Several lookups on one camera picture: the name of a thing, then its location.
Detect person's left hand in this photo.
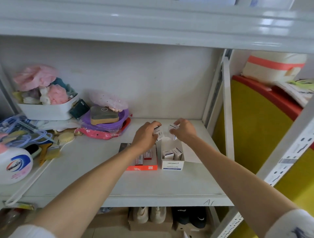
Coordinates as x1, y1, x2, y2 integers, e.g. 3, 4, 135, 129
131, 121, 162, 154

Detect person's right hand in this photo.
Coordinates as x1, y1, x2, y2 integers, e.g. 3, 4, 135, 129
169, 118, 200, 144

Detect small white barcode box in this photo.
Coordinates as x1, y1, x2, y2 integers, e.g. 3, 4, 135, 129
153, 126, 164, 142

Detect person's left forearm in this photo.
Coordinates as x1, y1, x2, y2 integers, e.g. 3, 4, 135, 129
29, 143, 157, 238

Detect person's right forearm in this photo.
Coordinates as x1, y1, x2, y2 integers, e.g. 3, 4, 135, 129
180, 136, 298, 231

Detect open white carton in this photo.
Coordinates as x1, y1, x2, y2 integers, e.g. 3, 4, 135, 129
161, 136, 204, 171

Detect open orange carton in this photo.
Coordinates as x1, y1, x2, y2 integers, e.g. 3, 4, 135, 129
119, 143, 158, 171

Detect purple plastic basin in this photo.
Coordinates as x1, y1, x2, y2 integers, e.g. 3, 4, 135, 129
80, 107, 130, 132

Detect tan grey scrubbing sponge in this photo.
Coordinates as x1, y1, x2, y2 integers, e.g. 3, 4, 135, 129
90, 105, 120, 126

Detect pink shower cap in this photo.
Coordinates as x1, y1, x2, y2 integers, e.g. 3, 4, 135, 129
89, 90, 129, 113

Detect pink plastic packet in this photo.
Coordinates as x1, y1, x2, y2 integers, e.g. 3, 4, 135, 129
75, 127, 123, 140

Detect yellow round board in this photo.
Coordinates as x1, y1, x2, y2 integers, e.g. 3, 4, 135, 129
212, 79, 314, 238

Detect dark green packet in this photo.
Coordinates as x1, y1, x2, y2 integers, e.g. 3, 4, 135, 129
69, 99, 91, 120

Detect round wooden brush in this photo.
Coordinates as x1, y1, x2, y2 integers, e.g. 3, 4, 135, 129
53, 132, 75, 145

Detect beige shoe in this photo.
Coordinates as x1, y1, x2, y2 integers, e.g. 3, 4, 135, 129
132, 207, 149, 224
150, 207, 167, 224

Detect black shoe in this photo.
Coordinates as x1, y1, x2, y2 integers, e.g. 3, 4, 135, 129
171, 207, 189, 225
190, 207, 207, 229

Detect teal bath sponge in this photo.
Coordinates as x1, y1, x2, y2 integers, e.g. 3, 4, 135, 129
50, 77, 78, 99

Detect white metal shelf unit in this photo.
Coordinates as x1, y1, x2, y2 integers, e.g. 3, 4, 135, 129
0, 0, 314, 238

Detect red round board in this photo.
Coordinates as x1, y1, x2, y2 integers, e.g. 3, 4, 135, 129
232, 75, 303, 122

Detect pink bath sponge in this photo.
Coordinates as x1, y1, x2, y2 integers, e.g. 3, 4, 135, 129
47, 84, 69, 105

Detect brown cardboard shoe box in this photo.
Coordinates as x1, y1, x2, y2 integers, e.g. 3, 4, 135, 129
173, 207, 214, 238
127, 207, 174, 231

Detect cream container orange stripe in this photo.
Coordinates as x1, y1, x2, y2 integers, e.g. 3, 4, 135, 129
242, 52, 308, 85

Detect white plastic basket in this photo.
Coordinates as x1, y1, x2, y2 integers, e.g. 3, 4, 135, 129
17, 93, 80, 121

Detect white bath sponge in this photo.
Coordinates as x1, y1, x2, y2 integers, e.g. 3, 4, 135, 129
39, 87, 51, 105

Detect white printed packet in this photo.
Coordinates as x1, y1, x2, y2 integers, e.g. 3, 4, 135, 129
274, 80, 314, 108

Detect white plastic rod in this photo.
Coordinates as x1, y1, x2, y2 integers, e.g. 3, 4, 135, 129
4, 144, 67, 206

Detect bundle of blue hangers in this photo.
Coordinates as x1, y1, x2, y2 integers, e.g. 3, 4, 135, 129
0, 115, 53, 148

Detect white body wash bottle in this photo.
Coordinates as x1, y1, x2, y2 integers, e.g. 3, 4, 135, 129
0, 143, 34, 186

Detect white right sleeve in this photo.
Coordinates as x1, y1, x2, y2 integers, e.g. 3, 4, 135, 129
264, 208, 314, 238

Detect white sleeve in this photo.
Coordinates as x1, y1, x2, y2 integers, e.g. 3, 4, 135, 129
264, 208, 314, 238
7, 224, 58, 238

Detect white left sleeve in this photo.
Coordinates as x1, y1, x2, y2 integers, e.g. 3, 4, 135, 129
7, 224, 58, 238

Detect clear plastic packet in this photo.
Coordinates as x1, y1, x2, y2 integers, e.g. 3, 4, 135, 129
0, 202, 36, 231

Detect yellow handled brush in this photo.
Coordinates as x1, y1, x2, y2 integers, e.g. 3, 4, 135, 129
38, 143, 61, 167

